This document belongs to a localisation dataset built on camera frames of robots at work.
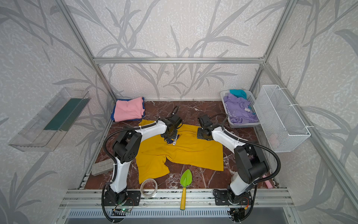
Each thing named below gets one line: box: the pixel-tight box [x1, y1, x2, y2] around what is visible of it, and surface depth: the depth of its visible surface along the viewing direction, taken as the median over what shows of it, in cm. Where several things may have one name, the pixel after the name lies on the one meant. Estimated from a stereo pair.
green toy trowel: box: [179, 168, 193, 211], surface depth 79 cm
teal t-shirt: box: [229, 89, 248, 100], surface depth 116 cm
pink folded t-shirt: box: [113, 97, 145, 122], surface depth 111 cm
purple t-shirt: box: [223, 92, 259, 124], surface depth 111 cm
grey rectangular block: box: [91, 158, 114, 176], surface depth 84 cm
